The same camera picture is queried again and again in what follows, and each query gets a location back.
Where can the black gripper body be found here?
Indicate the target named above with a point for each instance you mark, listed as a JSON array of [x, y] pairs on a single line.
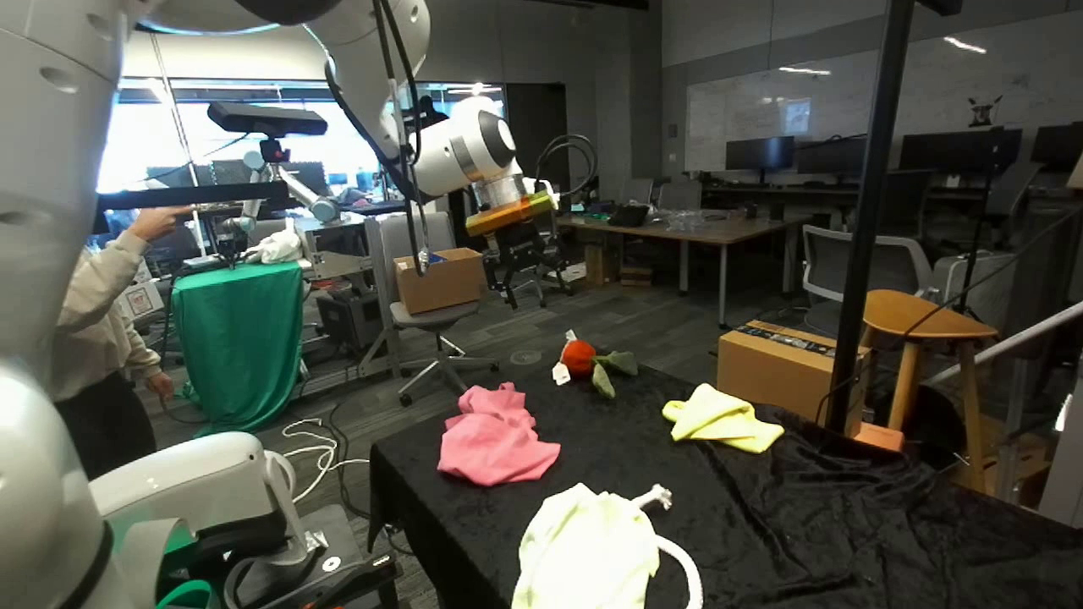
[[526, 256]]

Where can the red plush toy green leaves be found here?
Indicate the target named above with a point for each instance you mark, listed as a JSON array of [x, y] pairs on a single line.
[[577, 355]]

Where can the pink cloth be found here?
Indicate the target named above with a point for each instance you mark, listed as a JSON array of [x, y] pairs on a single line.
[[495, 442]]

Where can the yellow cloth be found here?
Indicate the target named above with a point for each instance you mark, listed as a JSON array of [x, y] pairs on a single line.
[[721, 420]]

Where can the cream white cloth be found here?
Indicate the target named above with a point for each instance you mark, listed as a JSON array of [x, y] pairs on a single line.
[[588, 551]]

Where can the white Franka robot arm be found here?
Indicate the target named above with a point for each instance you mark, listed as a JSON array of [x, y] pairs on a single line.
[[45, 136]]

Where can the small cardboard box blue label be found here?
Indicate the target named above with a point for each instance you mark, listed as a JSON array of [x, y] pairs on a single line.
[[441, 283]]

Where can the grey swivel office chair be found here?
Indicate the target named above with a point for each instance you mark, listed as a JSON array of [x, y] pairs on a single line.
[[433, 334]]

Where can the wooden desk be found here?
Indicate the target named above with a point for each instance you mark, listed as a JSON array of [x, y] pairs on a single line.
[[697, 226]]

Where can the white crumpled object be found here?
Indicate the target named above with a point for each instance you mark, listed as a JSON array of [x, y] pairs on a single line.
[[275, 243]]

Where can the cardboard box with black tape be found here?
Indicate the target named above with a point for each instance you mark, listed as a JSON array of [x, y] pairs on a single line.
[[778, 374]]

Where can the black stand pole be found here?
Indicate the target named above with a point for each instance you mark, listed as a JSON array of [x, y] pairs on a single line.
[[869, 225]]

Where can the black tablecloth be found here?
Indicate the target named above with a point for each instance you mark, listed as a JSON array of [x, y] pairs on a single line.
[[790, 520]]

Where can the small wooden block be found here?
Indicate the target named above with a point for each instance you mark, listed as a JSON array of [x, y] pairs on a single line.
[[878, 436]]

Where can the wooden stool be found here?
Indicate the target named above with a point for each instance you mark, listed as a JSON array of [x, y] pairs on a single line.
[[924, 317]]

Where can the person in beige sweater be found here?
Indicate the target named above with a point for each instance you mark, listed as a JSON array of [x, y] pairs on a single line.
[[96, 325]]

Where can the wide black computer monitor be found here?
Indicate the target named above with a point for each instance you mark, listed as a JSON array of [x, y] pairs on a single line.
[[958, 154]]

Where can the orange yellow wrist camera block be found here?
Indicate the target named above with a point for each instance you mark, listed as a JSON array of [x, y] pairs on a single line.
[[513, 215]]

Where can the white frame chair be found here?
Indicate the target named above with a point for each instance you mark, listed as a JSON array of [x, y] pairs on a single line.
[[830, 258]]

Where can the black stereo camera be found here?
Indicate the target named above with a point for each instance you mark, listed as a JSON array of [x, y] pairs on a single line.
[[265, 115]]

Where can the black clamp mount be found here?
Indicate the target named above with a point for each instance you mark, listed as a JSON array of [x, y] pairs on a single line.
[[316, 576]]

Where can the white diagonal rail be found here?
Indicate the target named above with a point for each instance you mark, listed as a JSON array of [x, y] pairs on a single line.
[[1038, 325]]

